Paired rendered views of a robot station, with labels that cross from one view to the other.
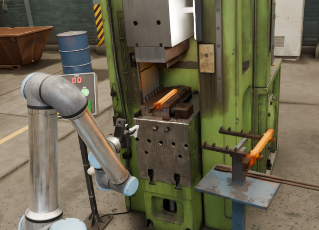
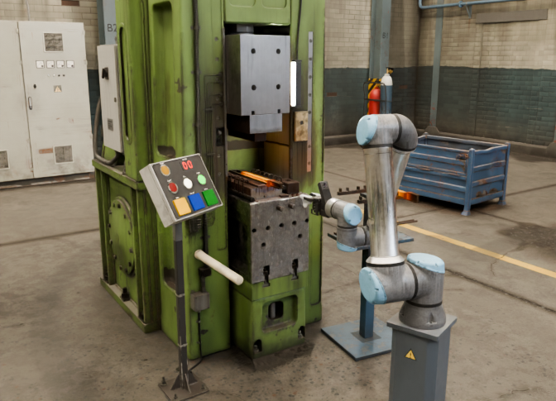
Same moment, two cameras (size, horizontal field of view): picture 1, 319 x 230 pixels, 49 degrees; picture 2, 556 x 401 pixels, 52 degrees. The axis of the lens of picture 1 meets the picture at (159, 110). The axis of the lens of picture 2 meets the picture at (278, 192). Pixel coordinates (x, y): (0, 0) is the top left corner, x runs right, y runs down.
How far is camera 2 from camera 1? 260 cm
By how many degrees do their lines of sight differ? 57
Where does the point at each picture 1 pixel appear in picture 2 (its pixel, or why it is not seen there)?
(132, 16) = (251, 80)
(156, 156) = (275, 245)
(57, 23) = not seen: outside the picture
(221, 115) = (310, 186)
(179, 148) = (299, 226)
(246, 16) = not seen: hidden behind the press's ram
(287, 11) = (70, 110)
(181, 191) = (297, 280)
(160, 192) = (275, 292)
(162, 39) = (280, 105)
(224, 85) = (313, 152)
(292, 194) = not seen: hidden behind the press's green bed
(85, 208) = (139, 389)
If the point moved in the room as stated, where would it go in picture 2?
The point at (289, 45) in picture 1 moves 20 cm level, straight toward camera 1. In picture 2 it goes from (79, 158) to (84, 159)
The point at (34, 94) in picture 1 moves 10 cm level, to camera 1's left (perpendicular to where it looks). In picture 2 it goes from (391, 131) to (382, 134)
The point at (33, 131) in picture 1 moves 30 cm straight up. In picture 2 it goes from (390, 169) to (394, 91)
